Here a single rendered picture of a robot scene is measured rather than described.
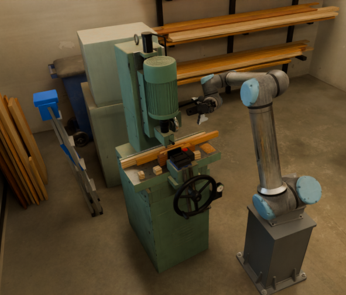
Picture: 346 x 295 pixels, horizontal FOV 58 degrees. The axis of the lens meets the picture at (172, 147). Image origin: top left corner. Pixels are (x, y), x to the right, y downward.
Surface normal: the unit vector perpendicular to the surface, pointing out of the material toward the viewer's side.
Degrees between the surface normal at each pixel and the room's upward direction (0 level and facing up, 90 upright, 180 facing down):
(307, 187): 44
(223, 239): 0
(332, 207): 0
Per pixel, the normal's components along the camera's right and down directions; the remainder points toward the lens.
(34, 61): 0.35, 0.52
